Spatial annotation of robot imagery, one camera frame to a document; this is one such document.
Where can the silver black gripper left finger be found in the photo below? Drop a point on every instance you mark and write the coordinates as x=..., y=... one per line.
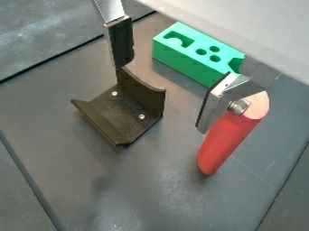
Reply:
x=117, y=26

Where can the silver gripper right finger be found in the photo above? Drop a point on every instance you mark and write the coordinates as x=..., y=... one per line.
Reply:
x=226, y=96

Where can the red oval peg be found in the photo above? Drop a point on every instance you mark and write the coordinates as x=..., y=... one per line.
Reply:
x=227, y=133

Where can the green shape board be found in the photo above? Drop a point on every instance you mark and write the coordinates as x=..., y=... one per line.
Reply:
x=195, y=54

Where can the black curved peg holder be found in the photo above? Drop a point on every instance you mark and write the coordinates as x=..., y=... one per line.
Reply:
x=125, y=110

